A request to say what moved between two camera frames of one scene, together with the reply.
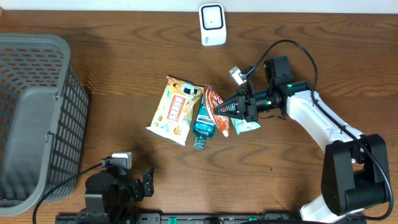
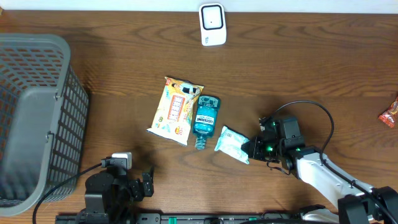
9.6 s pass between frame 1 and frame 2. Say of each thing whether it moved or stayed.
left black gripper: stayed
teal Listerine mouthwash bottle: stayed
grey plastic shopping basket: stayed
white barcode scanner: stayed
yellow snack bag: stayed
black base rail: stayed
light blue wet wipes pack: moved
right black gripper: moved
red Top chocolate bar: moved
